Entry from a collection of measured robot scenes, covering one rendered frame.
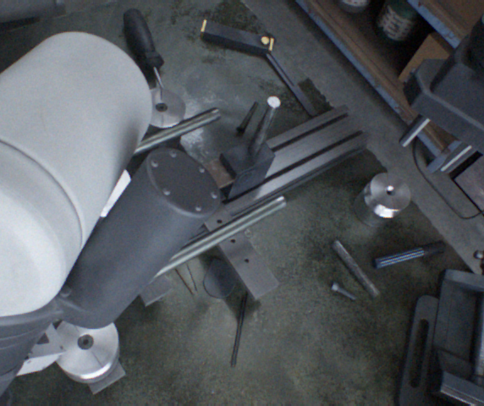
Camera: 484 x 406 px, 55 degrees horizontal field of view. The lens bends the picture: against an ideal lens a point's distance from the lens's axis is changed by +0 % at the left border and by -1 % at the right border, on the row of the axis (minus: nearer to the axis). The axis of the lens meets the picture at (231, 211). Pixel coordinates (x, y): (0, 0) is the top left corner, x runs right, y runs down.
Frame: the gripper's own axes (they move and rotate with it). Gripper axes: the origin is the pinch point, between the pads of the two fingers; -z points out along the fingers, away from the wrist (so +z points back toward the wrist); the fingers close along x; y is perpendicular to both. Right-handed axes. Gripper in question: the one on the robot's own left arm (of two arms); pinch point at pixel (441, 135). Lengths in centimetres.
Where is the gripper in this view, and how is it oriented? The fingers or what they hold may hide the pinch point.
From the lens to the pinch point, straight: 52.1
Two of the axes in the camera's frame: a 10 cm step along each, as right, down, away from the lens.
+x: 8.1, 5.7, -1.2
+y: 5.5, -6.9, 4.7
